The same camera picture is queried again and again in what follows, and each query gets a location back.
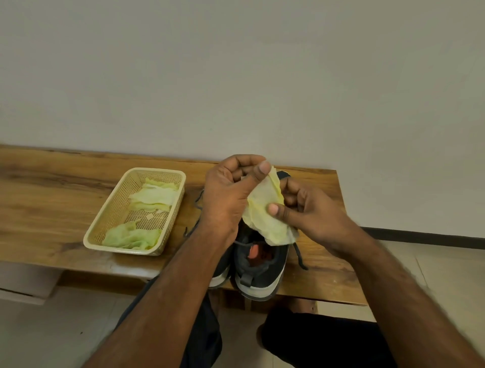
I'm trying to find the person's right hand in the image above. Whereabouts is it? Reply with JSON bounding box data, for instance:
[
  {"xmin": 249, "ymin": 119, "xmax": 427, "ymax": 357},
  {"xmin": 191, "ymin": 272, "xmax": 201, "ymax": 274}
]
[{"xmin": 267, "ymin": 176, "xmax": 364, "ymax": 258}]

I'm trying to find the person's left hand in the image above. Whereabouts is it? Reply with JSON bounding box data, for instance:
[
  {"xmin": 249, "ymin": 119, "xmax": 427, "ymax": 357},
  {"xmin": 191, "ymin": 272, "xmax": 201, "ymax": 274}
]
[{"xmin": 200, "ymin": 154, "xmax": 273, "ymax": 247}]

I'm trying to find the grey shoelace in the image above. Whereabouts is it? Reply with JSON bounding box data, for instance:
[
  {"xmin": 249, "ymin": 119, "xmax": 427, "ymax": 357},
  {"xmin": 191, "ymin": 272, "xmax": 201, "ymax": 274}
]
[
  {"xmin": 233, "ymin": 239, "xmax": 309, "ymax": 271},
  {"xmin": 183, "ymin": 189, "xmax": 205, "ymax": 239}
]

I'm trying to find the dark sneaker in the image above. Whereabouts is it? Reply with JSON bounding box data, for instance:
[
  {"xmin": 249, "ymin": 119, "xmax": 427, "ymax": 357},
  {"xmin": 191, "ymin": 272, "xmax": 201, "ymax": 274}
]
[
  {"xmin": 207, "ymin": 227, "xmax": 235, "ymax": 291},
  {"xmin": 231, "ymin": 170, "xmax": 292, "ymax": 302}
]

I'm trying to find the person's right forearm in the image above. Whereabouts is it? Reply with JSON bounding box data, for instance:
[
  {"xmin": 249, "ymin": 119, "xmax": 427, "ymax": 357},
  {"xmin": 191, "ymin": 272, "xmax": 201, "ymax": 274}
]
[{"xmin": 343, "ymin": 233, "xmax": 485, "ymax": 368}]

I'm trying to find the person's left forearm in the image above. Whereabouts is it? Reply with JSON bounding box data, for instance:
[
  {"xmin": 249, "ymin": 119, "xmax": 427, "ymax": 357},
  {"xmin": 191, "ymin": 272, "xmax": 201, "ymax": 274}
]
[{"xmin": 81, "ymin": 223, "xmax": 237, "ymax": 368}]

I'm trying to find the person's left leg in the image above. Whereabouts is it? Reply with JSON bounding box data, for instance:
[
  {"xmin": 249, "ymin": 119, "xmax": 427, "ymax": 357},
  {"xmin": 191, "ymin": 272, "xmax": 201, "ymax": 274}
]
[{"xmin": 207, "ymin": 290, "xmax": 221, "ymax": 319}]

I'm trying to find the dark baseboard strip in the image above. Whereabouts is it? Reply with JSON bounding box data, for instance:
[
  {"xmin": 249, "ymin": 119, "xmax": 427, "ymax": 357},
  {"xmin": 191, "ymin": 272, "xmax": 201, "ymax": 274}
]
[{"xmin": 362, "ymin": 226, "xmax": 485, "ymax": 251}]

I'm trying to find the cream plastic mesh basket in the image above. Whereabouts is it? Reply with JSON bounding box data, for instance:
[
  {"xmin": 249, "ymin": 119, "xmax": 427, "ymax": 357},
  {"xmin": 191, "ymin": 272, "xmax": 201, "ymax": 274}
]
[{"xmin": 83, "ymin": 167, "xmax": 187, "ymax": 257}]

